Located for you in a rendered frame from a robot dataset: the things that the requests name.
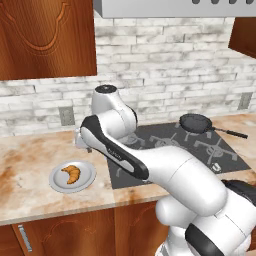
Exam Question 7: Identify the black frying pan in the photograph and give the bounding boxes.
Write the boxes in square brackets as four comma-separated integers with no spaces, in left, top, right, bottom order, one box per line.
[178,113,250,140]

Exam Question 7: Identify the grey round plate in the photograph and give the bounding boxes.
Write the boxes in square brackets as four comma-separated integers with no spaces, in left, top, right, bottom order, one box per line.
[48,159,98,194]

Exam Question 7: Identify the brown wooden base cupboard door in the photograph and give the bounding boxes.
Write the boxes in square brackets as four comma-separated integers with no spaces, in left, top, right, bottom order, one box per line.
[0,224,22,256]
[114,199,172,256]
[11,207,117,256]

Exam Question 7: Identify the brown wooden wall cupboard door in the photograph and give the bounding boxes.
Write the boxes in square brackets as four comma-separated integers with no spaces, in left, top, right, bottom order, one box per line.
[0,0,98,82]

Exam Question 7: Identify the grey range hood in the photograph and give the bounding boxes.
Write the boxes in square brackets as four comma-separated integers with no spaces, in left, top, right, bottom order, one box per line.
[92,0,256,19]

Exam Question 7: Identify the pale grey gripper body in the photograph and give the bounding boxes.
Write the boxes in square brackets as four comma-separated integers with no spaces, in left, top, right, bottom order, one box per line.
[74,129,93,150]

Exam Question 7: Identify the brown wooden wall cupboard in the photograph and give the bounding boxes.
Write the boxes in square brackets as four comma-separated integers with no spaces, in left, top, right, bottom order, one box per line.
[227,16,256,60]

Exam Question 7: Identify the silver cupboard door handle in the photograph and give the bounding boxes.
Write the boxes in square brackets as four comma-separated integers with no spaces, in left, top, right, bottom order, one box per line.
[17,224,34,253]

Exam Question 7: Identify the golden brown croissant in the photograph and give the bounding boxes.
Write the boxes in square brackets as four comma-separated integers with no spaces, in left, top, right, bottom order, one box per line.
[60,164,82,185]

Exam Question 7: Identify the dark grey hob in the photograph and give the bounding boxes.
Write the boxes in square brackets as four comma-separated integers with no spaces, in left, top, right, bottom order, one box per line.
[106,121,252,191]

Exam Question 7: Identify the grey wall socket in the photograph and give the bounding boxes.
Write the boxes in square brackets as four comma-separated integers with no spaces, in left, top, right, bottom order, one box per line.
[237,91,254,111]
[58,106,76,127]

